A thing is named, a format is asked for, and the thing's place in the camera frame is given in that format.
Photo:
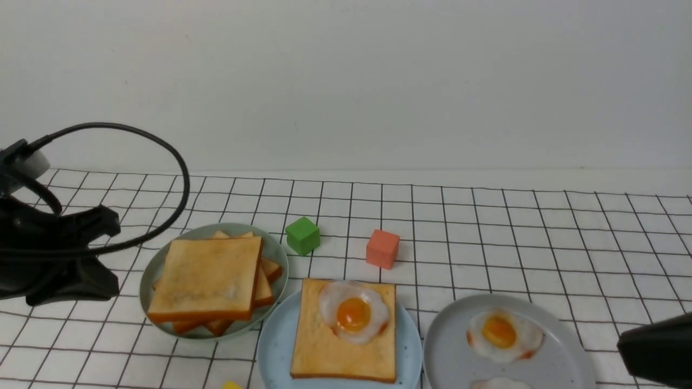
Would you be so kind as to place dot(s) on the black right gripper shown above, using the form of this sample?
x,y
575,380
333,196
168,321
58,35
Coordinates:
x,y
659,352

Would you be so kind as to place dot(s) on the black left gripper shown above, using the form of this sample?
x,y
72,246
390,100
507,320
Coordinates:
x,y
43,282

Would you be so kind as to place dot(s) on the grey plate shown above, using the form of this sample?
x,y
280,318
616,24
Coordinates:
x,y
450,361

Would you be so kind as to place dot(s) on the white checkered tablecloth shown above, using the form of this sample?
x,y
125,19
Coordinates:
x,y
602,263

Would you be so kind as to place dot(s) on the yellow block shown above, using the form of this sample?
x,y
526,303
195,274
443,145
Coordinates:
x,y
231,385

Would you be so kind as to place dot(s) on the light blue plate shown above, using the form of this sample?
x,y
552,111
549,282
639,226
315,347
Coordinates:
x,y
276,345

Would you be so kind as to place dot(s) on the green cube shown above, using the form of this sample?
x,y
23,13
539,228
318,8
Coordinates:
x,y
303,236

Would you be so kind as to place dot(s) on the orange-red cube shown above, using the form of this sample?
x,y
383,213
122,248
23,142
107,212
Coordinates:
x,y
382,249

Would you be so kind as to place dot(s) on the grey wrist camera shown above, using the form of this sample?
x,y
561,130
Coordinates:
x,y
25,164

